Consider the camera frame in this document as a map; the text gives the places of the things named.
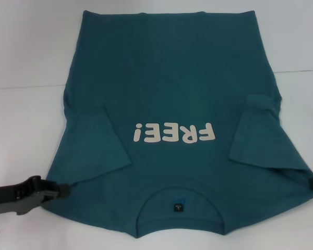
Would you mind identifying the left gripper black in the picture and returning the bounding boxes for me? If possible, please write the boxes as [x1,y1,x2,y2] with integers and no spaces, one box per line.
[0,176,72,216]

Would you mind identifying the teal t-shirt with FREE print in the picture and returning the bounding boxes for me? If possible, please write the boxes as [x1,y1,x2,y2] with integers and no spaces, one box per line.
[40,9,313,233]

